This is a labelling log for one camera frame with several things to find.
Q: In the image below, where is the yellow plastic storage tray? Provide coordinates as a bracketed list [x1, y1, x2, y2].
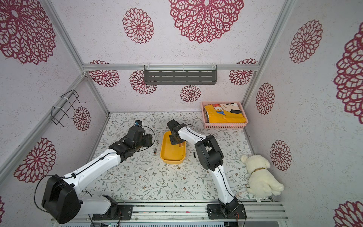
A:
[160, 131, 186, 165]

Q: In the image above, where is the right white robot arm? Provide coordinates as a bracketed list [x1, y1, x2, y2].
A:
[167, 120, 239, 217]

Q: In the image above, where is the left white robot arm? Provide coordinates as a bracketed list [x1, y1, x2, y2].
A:
[37, 121, 156, 224]

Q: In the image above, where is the pink perforated plastic basket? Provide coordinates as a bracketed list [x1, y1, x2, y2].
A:
[201, 101, 249, 130]

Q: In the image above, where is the yellow cartoon towel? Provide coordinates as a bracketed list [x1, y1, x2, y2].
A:
[204, 103, 247, 124]

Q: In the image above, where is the cream plush dog toy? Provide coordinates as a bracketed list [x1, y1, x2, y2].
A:
[241, 155, 284, 198]

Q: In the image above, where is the grey wall shelf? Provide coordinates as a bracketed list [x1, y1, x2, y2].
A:
[143, 65, 217, 85]

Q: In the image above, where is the aluminium rail frame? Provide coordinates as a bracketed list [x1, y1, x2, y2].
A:
[64, 200, 291, 227]

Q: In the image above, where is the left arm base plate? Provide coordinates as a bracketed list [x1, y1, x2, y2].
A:
[92, 205, 133, 221]

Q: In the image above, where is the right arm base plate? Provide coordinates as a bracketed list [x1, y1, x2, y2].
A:
[207, 203, 247, 220]

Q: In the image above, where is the black wire wall rack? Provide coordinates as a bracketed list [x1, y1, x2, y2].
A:
[50, 89, 86, 128]

